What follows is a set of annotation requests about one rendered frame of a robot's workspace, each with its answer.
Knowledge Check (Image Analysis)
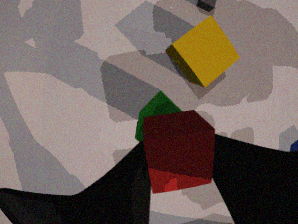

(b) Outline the blue block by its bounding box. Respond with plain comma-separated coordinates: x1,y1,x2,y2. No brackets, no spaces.
290,140,298,152

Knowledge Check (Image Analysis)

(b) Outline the green block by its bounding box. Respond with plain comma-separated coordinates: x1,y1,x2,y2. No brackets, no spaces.
136,95,181,141
138,91,182,121

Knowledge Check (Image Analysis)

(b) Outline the red block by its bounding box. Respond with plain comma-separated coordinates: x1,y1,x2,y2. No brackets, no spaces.
142,111,216,193

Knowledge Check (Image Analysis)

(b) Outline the yellow block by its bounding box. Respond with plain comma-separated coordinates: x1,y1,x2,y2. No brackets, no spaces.
165,15,239,88

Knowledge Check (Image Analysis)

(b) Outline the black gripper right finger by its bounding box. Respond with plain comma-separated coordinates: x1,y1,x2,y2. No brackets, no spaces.
212,133,298,224

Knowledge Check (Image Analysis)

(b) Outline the dark grey cube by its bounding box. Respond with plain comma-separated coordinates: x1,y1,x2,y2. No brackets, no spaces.
197,0,217,12

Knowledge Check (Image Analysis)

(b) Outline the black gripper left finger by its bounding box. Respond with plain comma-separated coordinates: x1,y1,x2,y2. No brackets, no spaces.
0,141,150,224

